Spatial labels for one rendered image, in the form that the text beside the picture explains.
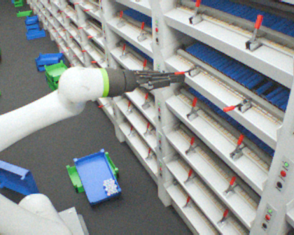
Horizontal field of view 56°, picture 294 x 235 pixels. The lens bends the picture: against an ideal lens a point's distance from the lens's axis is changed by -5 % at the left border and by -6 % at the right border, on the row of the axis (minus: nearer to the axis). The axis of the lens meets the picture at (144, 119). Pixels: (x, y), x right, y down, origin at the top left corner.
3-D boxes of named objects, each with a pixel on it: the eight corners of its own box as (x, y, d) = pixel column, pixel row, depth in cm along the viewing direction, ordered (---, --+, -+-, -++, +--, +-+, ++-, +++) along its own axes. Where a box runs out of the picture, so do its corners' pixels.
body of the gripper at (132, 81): (115, 87, 98) (139, 84, 102) (124, 97, 92) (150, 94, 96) (117, 65, 94) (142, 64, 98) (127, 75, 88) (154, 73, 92)
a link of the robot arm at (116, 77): (110, 71, 84) (99, 61, 91) (107, 107, 90) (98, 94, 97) (129, 70, 87) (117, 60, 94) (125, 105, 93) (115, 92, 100)
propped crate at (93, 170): (120, 194, 181) (121, 190, 174) (90, 205, 174) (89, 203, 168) (103, 154, 194) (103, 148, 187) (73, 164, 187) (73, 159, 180)
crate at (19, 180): (7, 180, 195) (-1, 187, 189) (-3, 159, 183) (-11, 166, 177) (39, 192, 185) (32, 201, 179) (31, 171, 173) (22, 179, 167)
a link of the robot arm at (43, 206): (41, 257, 102) (23, 226, 92) (26, 232, 113) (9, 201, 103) (71, 239, 109) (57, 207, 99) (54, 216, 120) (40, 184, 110)
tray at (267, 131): (277, 152, 76) (276, 129, 70) (166, 68, 121) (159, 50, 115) (325, 113, 79) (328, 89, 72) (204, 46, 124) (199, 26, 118)
